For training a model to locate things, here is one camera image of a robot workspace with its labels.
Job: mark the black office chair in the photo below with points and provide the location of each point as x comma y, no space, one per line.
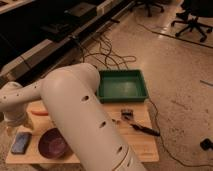
192,11
148,4

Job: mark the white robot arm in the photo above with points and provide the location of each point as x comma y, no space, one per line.
68,94

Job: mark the black box on floor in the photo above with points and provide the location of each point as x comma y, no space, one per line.
206,144

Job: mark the black handled brush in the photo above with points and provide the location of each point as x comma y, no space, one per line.
127,115

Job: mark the purple bowl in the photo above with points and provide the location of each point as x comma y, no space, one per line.
52,145

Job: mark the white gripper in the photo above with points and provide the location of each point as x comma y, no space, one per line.
16,119

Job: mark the green plastic tray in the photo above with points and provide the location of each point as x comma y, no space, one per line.
122,86

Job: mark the blue sponge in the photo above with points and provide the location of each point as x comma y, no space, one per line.
21,142

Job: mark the black device on shelf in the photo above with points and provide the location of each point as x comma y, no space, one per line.
82,12

